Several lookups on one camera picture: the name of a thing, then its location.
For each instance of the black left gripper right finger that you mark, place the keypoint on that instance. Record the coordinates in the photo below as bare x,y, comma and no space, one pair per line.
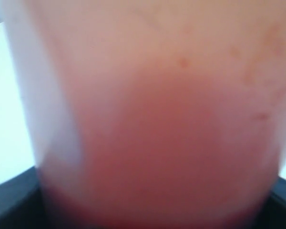
274,211

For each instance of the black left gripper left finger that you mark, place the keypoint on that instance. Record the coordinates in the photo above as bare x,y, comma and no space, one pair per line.
21,205

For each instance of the red sauce squeeze bottle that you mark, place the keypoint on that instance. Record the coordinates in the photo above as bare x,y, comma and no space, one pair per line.
152,114

